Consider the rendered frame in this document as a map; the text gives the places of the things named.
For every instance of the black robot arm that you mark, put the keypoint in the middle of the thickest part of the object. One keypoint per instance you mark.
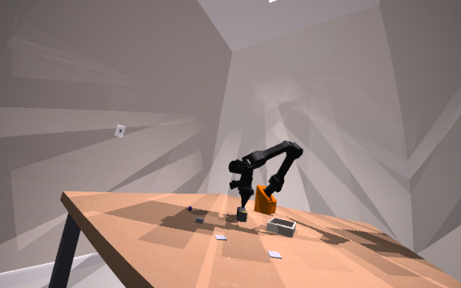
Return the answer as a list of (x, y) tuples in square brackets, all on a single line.
[(259, 158)]

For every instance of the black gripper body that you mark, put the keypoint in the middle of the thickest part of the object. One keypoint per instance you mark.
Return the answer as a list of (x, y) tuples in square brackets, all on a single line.
[(247, 183)]

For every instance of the white shallow rectangular tray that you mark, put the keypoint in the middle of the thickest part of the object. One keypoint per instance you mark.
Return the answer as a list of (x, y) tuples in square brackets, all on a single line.
[(282, 226)]

